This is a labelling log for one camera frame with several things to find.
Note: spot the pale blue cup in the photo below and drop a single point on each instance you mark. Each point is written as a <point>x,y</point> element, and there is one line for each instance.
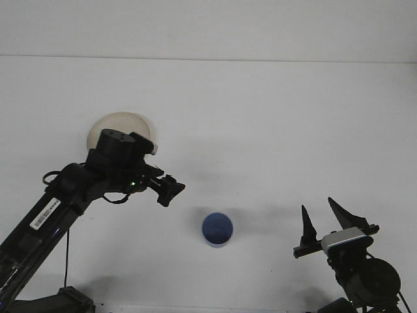
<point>216,228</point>

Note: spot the pale round plate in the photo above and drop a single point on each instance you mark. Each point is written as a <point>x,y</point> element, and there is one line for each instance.
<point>123,122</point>

